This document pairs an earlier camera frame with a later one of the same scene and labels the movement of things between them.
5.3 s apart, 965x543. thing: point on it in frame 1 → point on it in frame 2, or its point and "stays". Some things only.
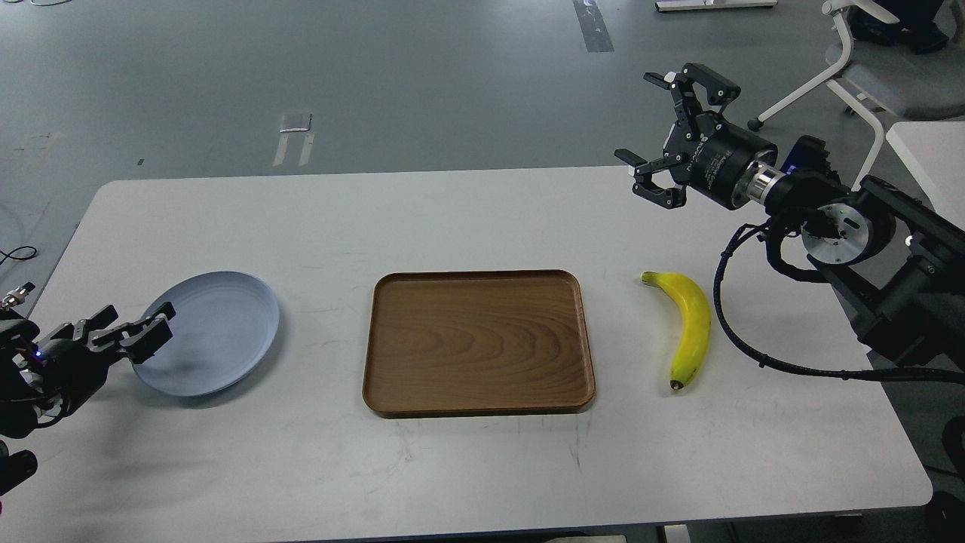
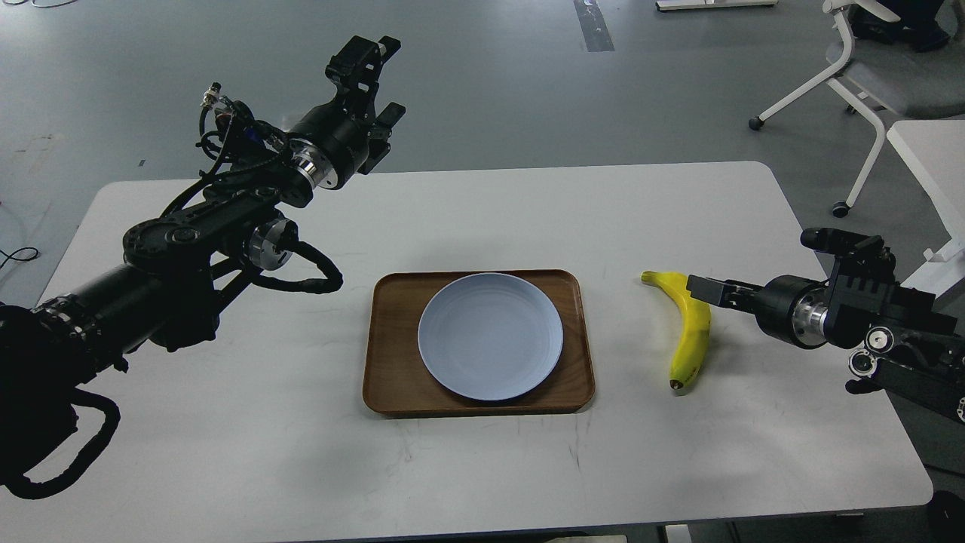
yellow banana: x=696 y=327 stays
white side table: x=934 y=153 stays
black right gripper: x=712 y=161 → x=793 y=308
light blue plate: x=224 y=327 → x=490 y=336
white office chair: x=887 y=78 stays
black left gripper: x=65 y=374 → x=331 y=144
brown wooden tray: x=443 y=342 stays
